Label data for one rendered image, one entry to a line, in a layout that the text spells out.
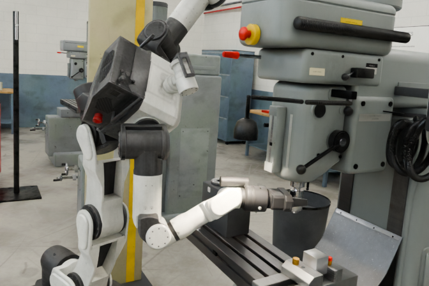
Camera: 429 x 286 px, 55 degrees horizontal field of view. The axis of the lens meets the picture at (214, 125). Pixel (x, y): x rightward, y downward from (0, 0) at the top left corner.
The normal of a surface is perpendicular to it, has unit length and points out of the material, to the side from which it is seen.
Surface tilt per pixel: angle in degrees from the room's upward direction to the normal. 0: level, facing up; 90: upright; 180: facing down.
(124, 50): 58
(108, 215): 81
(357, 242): 63
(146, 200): 85
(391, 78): 90
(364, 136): 90
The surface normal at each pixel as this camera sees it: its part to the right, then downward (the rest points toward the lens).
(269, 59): -0.88, 0.01
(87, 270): -0.66, 0.07
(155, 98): 0.67, -0.40
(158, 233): 0.25, 0.07
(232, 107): 0.48, 0.16
